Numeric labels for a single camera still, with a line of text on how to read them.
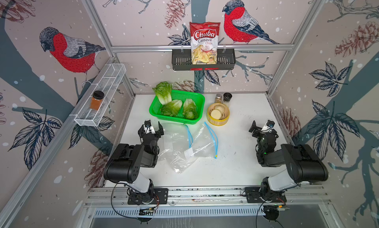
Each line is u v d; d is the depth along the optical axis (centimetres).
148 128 75
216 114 101
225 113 104
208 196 75
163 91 101
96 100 66
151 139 70
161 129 85
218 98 106
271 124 76
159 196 73
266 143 68
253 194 73
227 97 104
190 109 98
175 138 93
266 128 77
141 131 81
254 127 83
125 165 46
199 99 109
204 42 85
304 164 46
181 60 94
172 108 101
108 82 86
